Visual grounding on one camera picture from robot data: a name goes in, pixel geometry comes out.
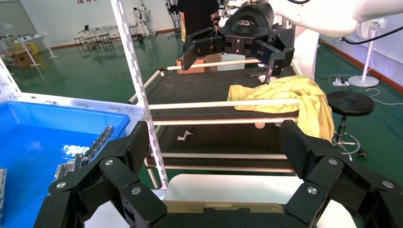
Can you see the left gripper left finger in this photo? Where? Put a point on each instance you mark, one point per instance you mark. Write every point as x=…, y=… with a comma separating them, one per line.
x=94, y=188

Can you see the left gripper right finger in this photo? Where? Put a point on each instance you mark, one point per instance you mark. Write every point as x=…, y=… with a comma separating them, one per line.
x=330, y=182

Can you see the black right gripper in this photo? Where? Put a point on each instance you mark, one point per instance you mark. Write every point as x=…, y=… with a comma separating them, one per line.
x=252, y=22

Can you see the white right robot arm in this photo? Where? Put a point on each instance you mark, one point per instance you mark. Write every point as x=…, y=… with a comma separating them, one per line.
x=321, y=15

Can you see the small metal crank part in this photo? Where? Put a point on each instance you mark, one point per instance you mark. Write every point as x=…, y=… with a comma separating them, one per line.
x=182, y=137

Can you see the open cardboard box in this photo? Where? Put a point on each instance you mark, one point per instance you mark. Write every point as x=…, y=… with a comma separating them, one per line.
x=212, y=58

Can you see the person in black shirt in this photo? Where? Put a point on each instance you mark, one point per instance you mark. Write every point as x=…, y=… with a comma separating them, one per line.
x=196, y=15

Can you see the yellow cloth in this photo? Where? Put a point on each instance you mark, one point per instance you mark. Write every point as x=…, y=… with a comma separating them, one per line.
x=283, y=91

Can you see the white robot torso column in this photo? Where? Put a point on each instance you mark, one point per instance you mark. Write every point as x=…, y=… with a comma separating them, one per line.
x=307, y=50

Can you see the blue plastic bin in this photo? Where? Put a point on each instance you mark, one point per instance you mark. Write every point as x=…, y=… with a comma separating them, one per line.
x=31, y=151

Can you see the black round stool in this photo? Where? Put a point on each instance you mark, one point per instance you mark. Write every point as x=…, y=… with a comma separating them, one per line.
x=349, y=102

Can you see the white power strip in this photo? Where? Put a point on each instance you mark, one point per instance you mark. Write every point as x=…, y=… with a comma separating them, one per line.
x=340, y=82

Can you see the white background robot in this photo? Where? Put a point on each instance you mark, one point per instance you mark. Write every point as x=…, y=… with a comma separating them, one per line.
x=143, y=19

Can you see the white metal shelf rack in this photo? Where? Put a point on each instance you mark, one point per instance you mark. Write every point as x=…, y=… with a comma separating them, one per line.
x=138, y=78

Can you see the white standing fan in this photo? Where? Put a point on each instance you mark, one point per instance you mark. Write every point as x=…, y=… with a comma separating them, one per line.
x=366, y=63

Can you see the dark background stool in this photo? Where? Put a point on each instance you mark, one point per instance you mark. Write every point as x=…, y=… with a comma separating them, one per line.
x=92, y=39
x=105, y=36
x=80, y=40

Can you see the brown cardboard box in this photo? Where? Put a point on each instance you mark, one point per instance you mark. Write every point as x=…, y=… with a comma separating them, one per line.
x=22, y=59

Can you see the white background desk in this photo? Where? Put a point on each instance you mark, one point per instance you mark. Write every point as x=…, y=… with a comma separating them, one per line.
x=30, y=38

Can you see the dark perforated metal bracket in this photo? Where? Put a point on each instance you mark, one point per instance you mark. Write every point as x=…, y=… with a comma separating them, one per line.
x=100, y=141

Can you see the pipe frame cart black shelves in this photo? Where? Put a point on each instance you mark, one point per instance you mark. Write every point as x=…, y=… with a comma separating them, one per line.
x=195, y=88

